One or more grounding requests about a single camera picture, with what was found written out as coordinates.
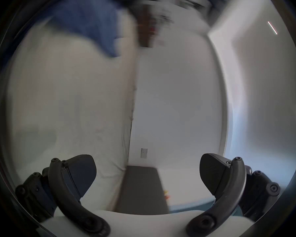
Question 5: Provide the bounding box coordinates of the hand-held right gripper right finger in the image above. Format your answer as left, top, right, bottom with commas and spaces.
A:
186, 153, 281, 237

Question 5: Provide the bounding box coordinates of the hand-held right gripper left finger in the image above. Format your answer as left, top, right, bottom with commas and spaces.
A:
15, 154, 111, 237

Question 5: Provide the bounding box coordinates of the bed with white sheet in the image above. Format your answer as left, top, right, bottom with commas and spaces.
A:
7, 8, 138, 213

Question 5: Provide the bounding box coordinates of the dark blue garment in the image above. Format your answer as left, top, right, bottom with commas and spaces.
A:
49, 0, 129, 58

